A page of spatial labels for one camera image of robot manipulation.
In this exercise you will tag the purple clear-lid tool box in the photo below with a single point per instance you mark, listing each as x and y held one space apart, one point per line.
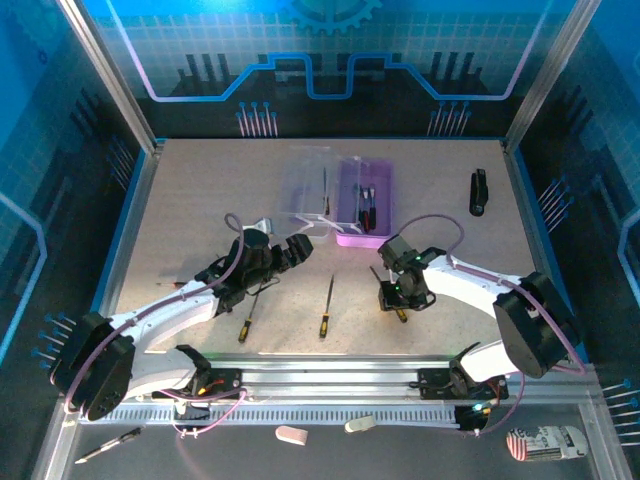
370 240

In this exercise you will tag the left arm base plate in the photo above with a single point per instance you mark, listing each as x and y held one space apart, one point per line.
225 387

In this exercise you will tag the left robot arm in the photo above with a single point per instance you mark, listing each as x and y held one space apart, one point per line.
160 320

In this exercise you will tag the black stapler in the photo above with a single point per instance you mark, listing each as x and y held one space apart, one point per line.
477 192

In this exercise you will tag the pink eraser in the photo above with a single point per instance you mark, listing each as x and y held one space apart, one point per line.
291 435

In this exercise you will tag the aluminium frame post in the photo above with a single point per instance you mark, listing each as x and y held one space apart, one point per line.
110 75
545 75

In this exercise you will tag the striped printed pouch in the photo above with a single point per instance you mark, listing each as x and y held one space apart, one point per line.
545 444

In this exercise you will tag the aluminium mounting rail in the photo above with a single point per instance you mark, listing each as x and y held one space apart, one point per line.
325 372

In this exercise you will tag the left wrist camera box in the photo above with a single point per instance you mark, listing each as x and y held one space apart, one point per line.
260 226

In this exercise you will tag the aluminium table side rail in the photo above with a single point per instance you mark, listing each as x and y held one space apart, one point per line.
527 225
132 215

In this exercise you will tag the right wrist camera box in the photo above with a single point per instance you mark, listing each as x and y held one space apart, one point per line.
396 250

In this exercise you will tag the black pen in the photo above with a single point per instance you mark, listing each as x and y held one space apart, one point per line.
115 442

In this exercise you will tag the white eraser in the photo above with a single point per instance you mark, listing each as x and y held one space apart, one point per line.
359 424

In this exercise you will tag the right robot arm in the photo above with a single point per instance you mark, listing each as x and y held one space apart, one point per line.
475 285

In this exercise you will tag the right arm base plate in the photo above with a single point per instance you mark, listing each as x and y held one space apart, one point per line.
435 385

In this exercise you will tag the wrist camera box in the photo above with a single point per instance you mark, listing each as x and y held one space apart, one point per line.
396 250
260 226

